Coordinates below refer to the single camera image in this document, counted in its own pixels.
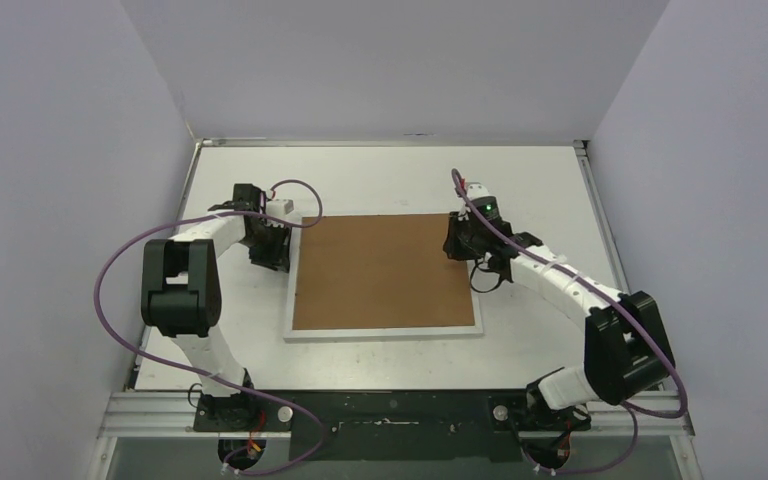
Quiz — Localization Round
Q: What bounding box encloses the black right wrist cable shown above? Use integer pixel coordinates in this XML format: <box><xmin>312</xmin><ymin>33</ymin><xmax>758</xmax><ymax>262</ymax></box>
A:
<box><xmin>468</xmin><ymin>262</ymin><xmax>511</xmax><ymax>295</ymax></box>

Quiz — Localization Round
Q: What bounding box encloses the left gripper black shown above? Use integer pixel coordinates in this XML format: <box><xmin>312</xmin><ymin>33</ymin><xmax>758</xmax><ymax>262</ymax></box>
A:
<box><xmin>240</xmin><ymin>221</ymin><xmax>292</xmax><ymax>273</ymax></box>

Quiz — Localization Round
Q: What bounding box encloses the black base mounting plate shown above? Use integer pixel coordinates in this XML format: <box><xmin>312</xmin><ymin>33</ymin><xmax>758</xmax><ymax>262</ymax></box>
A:
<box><xmin>192</xmin><ymin>389</ymin><xmax>591</xmax><ymax>463</ymax></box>

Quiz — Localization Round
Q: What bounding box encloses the white brown backing board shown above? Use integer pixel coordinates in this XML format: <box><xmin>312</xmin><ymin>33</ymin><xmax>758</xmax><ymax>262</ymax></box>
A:
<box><xmin>291</xmin><ymin>213</ymin><xmax>477</xmax><ymax>333</ymax></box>

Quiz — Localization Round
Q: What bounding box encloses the white picture frame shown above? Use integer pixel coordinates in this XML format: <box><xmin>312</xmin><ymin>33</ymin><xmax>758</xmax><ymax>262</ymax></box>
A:
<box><xmin>283</xmin><ymin>210</ymin><xmax>485</xmax><ymax>343</ymax></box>

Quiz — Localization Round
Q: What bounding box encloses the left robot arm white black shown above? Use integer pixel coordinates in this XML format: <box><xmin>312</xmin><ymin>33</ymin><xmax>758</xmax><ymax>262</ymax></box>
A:
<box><xmin>141</xmin><ymin>184</ymin><xmax>294</xmax><ymax>431</ymax></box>

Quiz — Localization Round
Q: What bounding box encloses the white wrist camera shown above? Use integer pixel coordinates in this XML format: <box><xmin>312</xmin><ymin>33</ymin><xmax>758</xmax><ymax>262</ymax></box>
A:
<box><xmin>264</xmin><ymin>199</ymin><xmax>296</xmax><ymax>227</ymax></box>
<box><xmin>462</xmin><ymin>182</ymin><xmax>491</xmax><ymax>202</ymax></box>

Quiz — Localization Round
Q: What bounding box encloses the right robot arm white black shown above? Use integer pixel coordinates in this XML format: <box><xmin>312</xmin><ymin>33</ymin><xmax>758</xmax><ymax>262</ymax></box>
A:
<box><xmin>443</xmin><ymin>196</ymin><xmax>676</xmax><ymax>429</ymax></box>

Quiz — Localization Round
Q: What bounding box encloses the aluminium front rail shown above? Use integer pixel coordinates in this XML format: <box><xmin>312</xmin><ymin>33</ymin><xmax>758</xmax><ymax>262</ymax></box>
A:
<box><xmin>100</xmin><ymin>391</ymin><xmax>695</xmax><ymax>440</ymax></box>

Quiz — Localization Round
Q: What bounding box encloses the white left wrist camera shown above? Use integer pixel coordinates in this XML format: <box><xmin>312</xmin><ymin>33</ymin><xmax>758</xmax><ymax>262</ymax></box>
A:
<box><xmin>264</xmin><ymin>199</ymin><xmax>296</xmax><ymax>227</ymax></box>

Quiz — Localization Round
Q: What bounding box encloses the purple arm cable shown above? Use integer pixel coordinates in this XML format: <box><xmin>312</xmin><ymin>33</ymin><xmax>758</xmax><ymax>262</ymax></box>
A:
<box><xmin>450</xmin><ymin>168</ymin><xmax>690</xmax><ymax>477</ymax></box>
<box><xmin>93</xmin><ymin>178</ymin><xmax>327</xmax><ymax>478</ymax></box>

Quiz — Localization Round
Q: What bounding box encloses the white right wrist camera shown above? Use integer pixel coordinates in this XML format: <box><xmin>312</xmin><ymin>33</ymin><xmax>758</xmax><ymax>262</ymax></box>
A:
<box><xmin>462</xmin><ymin>182</ymin><xmax>491</xmax><ymax>202</ymax></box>

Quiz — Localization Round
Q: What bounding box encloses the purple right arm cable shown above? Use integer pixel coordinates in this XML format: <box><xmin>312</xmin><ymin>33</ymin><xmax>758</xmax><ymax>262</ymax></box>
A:
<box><xmin>450</xmin><ymin>168</ymin><xmax>690</xmax><ymax>477</ymax></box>

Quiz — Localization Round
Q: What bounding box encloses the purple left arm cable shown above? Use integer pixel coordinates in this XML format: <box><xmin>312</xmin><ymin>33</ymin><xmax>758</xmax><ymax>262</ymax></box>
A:
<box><xmin>93</xmin><ymin>178</ymin><xmax>327</xmax><ymax>478</ymax></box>

